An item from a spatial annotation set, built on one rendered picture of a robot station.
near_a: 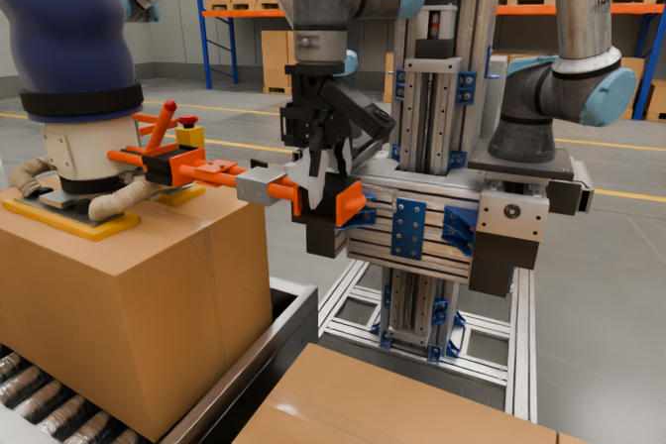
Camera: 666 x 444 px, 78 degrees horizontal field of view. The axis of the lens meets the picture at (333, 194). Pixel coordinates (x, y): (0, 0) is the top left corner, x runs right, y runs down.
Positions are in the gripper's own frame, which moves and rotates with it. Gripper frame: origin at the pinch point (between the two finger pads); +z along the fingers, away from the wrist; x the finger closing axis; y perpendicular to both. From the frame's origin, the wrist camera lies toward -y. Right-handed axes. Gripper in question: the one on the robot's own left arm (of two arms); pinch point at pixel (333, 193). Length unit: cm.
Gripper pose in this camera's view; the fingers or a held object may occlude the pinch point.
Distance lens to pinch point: 66.4
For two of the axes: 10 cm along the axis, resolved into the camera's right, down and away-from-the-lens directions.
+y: -8.8, -1.8, 4.5
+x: -4.8, 3.3, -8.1
